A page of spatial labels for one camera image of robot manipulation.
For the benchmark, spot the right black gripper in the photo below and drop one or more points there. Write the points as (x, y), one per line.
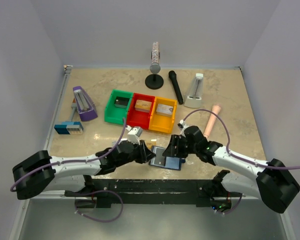
(172, 151)

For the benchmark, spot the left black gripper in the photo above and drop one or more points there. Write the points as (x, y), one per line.
(145, 154)

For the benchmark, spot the blue leather card holder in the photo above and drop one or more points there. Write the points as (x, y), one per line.
(171, 163)

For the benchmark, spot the gold VIP credit card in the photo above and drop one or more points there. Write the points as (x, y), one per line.
(150, 143)

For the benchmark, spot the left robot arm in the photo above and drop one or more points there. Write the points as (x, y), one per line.
(42, 172)

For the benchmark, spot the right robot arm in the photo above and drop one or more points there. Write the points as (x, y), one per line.
(269, 181)

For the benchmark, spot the silver card stack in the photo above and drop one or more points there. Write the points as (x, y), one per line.
(164, 110)

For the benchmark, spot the orange card stack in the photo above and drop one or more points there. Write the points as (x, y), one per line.
(143, 106)

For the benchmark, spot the black card stack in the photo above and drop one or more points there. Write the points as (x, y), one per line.
(121, 102)

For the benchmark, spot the yellow plastic bin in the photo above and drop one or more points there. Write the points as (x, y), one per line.
(162, 123)

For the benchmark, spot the red plastic bin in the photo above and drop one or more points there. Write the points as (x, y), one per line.
(136, 118)

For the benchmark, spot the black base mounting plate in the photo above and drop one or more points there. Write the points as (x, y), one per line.
(198, 192)

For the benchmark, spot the green plastic bin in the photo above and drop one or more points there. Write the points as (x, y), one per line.
(113, 114)

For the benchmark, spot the white metronome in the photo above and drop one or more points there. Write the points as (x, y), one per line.
(194, 95)

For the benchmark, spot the pink microphone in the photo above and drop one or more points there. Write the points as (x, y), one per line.
(211, 121)

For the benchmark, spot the black round microphone stand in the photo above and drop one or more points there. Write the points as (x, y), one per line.
(154, 81)

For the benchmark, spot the purple metronome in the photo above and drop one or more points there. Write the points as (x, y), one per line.
(85, 106)

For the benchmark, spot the black microphone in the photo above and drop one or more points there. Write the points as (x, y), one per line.
(173, 78)

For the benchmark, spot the blue grey block toy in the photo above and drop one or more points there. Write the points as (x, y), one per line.
(70, 127)

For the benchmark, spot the glitter microphone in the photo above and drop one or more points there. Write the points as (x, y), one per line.
(155, 58)

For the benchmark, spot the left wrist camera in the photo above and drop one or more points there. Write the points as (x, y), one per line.
(134, 134)

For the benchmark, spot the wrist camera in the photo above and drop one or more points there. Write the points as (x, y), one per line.
(182, 125)
(134, 134)

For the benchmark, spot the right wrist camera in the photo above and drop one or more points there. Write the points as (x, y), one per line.
(182, 125)

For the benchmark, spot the aluminium frame rail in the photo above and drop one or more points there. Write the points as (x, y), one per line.
(50, 134)

